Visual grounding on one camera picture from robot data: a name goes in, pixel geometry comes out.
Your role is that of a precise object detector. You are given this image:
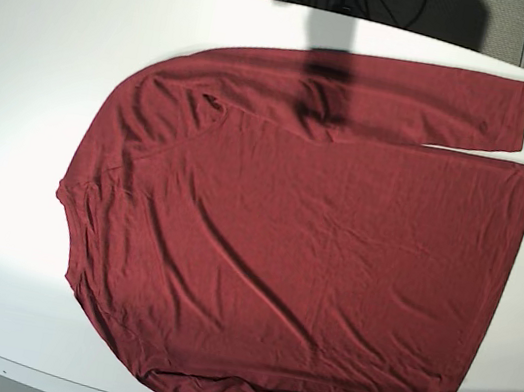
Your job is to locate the dark red long-sleeve shirt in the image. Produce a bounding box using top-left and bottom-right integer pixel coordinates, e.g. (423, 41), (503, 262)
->
(56, 48), (524, 392)

